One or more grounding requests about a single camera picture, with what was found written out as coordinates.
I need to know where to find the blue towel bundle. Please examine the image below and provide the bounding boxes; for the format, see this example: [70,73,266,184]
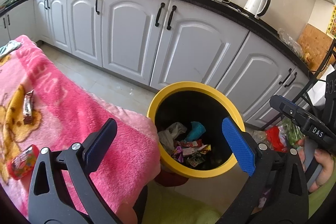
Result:
[185,122,206,142]

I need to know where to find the red snack can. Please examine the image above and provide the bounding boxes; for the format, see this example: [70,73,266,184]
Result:
[6,144,39,180]

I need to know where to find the green sleeve forearm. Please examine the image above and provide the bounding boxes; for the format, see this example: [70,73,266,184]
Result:
[309,176,335,218]

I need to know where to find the yellow rimmed black trash bin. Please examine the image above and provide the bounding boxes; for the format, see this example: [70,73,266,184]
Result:
[147,81,245,178]

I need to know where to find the right hand painted nails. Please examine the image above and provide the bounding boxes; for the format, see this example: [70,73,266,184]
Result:
[297,139,334,193]

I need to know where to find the pink cartoon blanket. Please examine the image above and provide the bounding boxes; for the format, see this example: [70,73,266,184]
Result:
[1,35,160,215]

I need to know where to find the brown candy bar wrapper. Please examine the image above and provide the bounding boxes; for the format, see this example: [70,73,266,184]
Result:
[23,90,34,124]

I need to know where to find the white electric kettle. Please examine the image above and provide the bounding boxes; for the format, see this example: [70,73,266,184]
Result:
[244,0,271,19]

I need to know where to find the white cabinet row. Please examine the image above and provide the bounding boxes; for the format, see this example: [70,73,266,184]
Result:
[1,0,308,127]

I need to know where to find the light blue cloth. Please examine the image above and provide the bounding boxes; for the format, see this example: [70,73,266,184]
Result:
[0,40,22,59]

